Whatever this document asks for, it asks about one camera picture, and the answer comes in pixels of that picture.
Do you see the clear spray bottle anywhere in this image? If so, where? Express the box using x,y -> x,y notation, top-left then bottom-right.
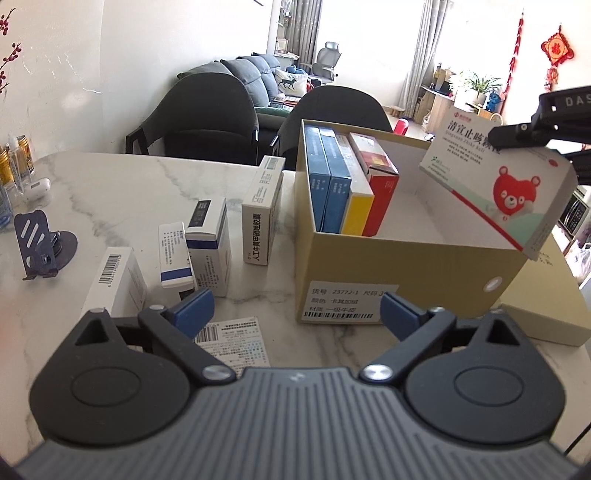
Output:
7,137 -> 25,195

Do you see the red knot wall ornament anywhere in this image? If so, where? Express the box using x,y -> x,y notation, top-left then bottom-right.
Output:
541,25 -> 575,90

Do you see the wooden cabinet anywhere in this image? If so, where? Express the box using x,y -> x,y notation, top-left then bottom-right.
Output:
418,83 -> 462,137

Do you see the tan cardboard box lid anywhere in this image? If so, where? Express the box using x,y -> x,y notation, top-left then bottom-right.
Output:
498,231 -> 591,347

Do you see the white blue-banded medicine box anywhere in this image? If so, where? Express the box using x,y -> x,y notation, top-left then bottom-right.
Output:
158,222 -> 197,289
185,198 -> 232,297

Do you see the green potted plant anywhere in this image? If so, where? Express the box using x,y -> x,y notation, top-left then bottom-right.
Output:
464,74 -> 502,109

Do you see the blue medicine box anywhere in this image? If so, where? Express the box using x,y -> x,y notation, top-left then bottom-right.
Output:
302,124 -> 334,233
318,128 -> 355,234

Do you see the grey office chair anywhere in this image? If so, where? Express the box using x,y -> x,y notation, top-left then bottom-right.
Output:
313,41 -> 343,85

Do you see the white red-bear medicine box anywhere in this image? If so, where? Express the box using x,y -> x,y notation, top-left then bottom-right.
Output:
419,105 -> 578,260

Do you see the long white medicine box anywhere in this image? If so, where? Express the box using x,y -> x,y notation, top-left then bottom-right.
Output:
241,155 -> 286,267

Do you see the black cable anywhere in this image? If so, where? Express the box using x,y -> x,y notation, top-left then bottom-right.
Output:
566,434 -> 591,462

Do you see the dark blue phone stand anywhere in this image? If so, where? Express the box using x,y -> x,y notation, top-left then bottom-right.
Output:
14,210 -> 78,281

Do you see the red hanging string ornament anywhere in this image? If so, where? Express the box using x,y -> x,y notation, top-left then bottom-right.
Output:
505,11 -> 525,100

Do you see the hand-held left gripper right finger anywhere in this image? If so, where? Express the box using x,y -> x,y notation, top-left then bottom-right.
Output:
359,292 -> 522,386

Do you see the printed paper leaflet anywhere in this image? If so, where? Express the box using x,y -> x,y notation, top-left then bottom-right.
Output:
194,316 -> 271,370

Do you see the small white device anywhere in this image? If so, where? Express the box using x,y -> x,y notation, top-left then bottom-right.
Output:
23,178 -> 51,200

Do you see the small white medicine box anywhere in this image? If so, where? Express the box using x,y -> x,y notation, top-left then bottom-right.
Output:
82,247 -> 149,320

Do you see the tan cardboard shoe box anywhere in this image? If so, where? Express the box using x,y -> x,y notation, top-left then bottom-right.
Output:
294,119 -> 529,325

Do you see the grey sofa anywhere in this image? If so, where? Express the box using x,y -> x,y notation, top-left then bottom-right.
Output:
178,53 -> 308,127

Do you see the black armchair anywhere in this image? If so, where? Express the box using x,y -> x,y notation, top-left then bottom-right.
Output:
126,73 -> 262,167
270,85 -> 393,171

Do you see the gold-capped small bottle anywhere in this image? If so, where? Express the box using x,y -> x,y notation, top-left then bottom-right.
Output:
16,135 -> 34,178

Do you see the grey curtain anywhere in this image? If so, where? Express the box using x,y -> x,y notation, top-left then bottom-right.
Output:
291,0 -> 321,65
399,0 -> 444,123

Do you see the white yellow-ended medicine box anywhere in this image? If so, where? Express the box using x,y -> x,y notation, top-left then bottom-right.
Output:
336,133 -> 376,237

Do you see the white deer-print pillow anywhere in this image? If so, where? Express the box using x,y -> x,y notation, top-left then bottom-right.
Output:
277,69 -> 308,95

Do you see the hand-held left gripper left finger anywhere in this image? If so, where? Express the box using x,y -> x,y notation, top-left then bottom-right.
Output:
74,288 -> 237,386

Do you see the red medicine box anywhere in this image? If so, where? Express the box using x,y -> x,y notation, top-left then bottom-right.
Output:
348,132 -> 400,237

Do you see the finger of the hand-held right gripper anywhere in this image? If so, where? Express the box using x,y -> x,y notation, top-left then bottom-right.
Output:
567,148 -> 591,185
488,121 -> 591,149

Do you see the white marble desktop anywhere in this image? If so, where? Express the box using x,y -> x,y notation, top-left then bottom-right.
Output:
0,151 -> 591,462

